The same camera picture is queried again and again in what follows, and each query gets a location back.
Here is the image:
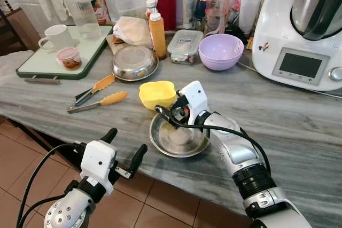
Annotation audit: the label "plastic bag with bread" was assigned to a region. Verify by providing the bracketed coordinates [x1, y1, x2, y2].
[111, 16, 153, 48]

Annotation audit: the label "green rimmed tray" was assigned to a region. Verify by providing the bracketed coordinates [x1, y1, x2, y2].
[15, 24, 114, 81]

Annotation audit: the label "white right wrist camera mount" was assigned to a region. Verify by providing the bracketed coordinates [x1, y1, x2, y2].
[181, 80, 211, 125]

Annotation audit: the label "red white food packet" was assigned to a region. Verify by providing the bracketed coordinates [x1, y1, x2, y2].
[92, 0, 111, 26]

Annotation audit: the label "small tub with red lid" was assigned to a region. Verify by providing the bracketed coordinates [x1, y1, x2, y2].
[56, 46, 83, 71]

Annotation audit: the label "white cosmetic tube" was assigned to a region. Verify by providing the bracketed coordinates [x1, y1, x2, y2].
[182, 0, 198, 30]

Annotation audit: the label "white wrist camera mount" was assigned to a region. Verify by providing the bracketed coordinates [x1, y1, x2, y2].
[80, 140, 118, 195]
[181, 80, 211, 125]

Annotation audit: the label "white kitchen cooking machine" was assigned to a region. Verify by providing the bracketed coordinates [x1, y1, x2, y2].
[251, 0, 342, 92]

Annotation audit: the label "large steel bowl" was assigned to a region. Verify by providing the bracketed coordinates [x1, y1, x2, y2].
[111, 44, 160, 83]

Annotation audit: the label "small white capped bottle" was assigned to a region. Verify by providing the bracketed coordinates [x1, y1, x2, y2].
[145, 0, 159, 20]

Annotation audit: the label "orange tipped steel tongs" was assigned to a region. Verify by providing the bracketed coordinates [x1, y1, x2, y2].
[67, 74, 129, 115]

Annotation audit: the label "purple plastic bowl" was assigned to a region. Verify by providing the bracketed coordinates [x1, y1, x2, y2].
[198, 33, 245, 72]

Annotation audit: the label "brown wooden furniture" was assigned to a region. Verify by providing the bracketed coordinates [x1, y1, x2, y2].
[0, 6, 41, 58]

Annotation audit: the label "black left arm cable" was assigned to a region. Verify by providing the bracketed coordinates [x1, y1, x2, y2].
[16, 143, 81, 228]

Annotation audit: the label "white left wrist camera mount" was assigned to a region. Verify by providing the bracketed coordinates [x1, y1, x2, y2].
[80, 140, 118, 195]

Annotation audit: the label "clear plastic pitcher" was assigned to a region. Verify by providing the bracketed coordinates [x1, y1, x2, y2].
[235, 0, 263, 37]

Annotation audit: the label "small steel bowl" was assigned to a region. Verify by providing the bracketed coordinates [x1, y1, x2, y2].
[149, 111, 211, 159]

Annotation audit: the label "orange squeeze bottle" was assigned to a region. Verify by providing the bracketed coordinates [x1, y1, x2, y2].
[148, 12, 168, 61]

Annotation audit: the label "clear bottle with orange cap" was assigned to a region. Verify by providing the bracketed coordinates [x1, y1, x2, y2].
[57, 0, 102, 41]

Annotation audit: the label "pink drinking bottle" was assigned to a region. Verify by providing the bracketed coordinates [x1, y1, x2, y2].
[204, 0, 235, 36]

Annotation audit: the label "yellow plastic bowl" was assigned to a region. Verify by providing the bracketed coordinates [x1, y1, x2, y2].
[138, 80, 178, 112]

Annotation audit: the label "white mug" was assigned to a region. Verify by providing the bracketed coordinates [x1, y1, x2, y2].
[38, 23, 81, 52]

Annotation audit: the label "red canister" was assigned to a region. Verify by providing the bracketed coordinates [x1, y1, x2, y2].
[152, 0, 178, 32]

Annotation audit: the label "clear food container with lid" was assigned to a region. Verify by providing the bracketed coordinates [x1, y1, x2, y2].
[167, 29, 205, 66]

